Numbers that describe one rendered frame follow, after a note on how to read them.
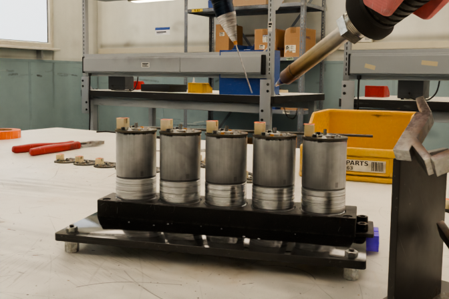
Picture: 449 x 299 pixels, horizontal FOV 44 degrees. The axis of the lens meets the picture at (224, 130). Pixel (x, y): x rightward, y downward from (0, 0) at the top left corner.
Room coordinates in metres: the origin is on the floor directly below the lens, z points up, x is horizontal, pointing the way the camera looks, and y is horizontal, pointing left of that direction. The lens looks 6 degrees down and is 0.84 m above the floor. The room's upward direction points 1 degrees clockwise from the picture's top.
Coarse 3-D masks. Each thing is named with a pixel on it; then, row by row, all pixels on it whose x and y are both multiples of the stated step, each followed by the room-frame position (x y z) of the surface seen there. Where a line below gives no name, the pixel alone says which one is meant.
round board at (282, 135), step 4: (264, 132) 0.30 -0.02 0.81; (268, 132) 0.31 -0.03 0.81; (272, 132) 0.32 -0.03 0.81; (256, 136) 0.30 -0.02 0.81; (260, 136) 0.30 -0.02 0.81; (264, 136) 0.30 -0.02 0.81; (268, 136) 0.30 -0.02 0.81; (272, 136) 0.30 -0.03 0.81; (276, 136) 0.30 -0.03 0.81; (280, 136) 0.30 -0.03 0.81; (284, 136) 0.30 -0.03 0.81; (288, 136) 0.30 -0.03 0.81; (292, 136) 0.30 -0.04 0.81; (296, 136) 0.30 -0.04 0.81
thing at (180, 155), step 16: (160, 144) 0.32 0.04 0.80; (176, 144) 0.31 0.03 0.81; (192, 144) 0.31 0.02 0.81; (160, 160) 0.32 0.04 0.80; (176, 160) 0.31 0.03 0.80; (192, 160) 0.31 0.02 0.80; (160, 176) 0.32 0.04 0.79; (176, 176) 0.31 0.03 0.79; (192, 176) 0.31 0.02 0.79; (160, 192) 0.32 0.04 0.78; (176, 192) 0.31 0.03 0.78; (192, 192) 0.31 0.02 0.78
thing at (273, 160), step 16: (256, 144) 0.30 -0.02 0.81; (272, 144) 0.30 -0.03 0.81; (288, 144) 0.30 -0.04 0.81; (256, 160) 0.30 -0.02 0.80; (272, 160) 0.30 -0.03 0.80; (288, 160) 0.30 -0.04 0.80; (256, 176) 0.30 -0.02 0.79; (272, 176) 0.30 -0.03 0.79; (288, 176) 0.30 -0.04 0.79; (256, 192) 0.30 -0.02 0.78; (272, 192) 0.30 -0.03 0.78; (288, 192) 0.30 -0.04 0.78; (256, 208) 0.30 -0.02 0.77; (272, 208) 0.30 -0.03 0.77; (288, 208) 0.30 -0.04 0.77
